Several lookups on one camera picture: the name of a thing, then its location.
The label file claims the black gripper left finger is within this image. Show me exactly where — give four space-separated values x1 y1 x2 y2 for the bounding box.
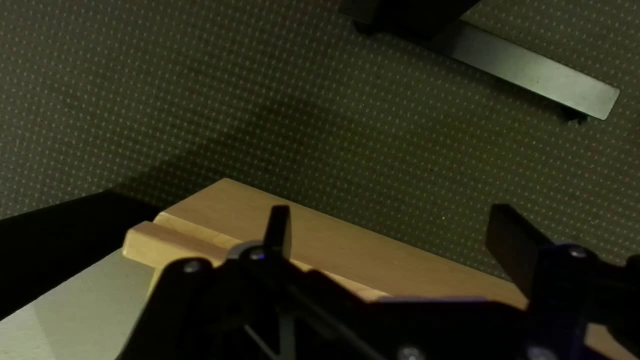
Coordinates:
262 205 291 256

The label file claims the metal stand base leg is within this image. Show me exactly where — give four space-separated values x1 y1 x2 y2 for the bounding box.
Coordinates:
340 0 619 122

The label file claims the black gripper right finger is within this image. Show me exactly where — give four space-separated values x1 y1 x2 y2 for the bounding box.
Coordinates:
486 205 554 298

